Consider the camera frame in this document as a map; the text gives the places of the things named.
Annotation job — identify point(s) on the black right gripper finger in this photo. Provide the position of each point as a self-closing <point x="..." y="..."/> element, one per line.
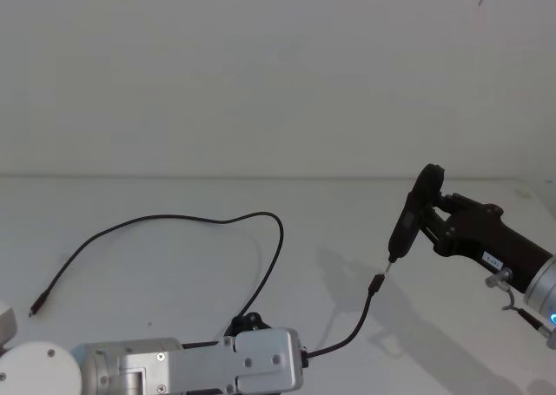
<point x="433" y="182"/>
<point x="433" y="230"/>

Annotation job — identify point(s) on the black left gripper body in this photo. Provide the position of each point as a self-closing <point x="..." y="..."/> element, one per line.
<point x="204" y="343"/>

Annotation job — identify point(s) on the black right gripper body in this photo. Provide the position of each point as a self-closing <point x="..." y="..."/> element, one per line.
<point x="486" y="234"/>

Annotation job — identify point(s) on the black pen-shaped electric tool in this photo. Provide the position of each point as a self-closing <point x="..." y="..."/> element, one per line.
<point x="406" y="232"/>

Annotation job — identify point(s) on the silver and white left robot arm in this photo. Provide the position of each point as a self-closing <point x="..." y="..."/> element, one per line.
<point x="195" y="366"/>

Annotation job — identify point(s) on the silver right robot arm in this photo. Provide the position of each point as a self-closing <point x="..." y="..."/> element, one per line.
<point x="545" y="282"/>

